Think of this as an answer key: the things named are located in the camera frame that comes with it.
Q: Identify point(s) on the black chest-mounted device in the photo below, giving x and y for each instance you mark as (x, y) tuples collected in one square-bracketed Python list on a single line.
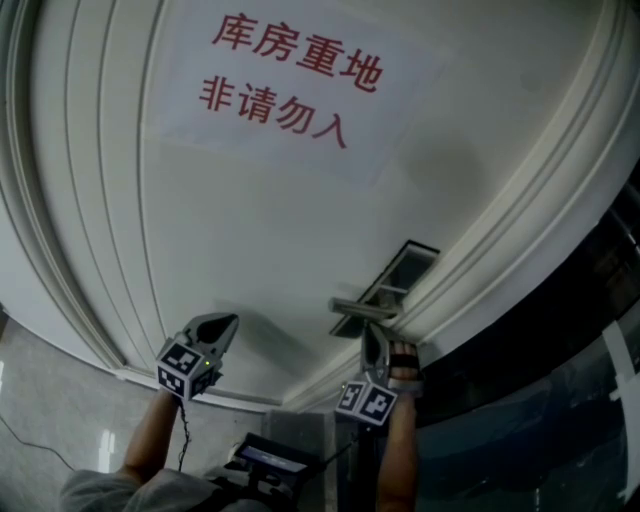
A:
[(270, 457)]

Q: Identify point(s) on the person's right hand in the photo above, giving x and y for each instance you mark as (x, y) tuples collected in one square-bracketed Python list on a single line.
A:
[(404, 349)]

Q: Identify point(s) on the white paper sign red print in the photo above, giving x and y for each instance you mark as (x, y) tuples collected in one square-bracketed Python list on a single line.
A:
[(235, 70)]

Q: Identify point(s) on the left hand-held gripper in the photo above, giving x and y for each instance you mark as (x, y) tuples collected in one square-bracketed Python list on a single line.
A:
[(185, 370)]

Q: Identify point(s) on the white door with paper sign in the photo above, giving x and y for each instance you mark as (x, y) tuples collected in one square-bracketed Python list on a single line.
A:
[(250, 225)]

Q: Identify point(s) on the glass partition with black frame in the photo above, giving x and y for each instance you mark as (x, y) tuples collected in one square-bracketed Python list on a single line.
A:
[(525, 440)]

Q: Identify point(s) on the dark door lock plate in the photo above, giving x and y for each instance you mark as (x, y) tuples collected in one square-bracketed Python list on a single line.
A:
[(415, 260)]

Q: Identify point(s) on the person's left forearm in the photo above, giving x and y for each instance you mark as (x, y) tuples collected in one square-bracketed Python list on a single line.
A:
[(150, 435)]

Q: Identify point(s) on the person's grey shirt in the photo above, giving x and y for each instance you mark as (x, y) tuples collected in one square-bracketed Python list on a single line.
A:
[(100, 492)]

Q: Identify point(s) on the white tape strip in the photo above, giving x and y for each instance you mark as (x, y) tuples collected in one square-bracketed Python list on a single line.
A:
[(622, 360)]

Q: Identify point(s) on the person's right forearm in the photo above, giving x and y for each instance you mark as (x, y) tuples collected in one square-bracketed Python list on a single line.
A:
[(397, 450)]

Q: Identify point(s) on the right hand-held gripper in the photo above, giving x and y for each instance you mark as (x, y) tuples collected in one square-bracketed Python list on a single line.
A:
[(367, 402)]

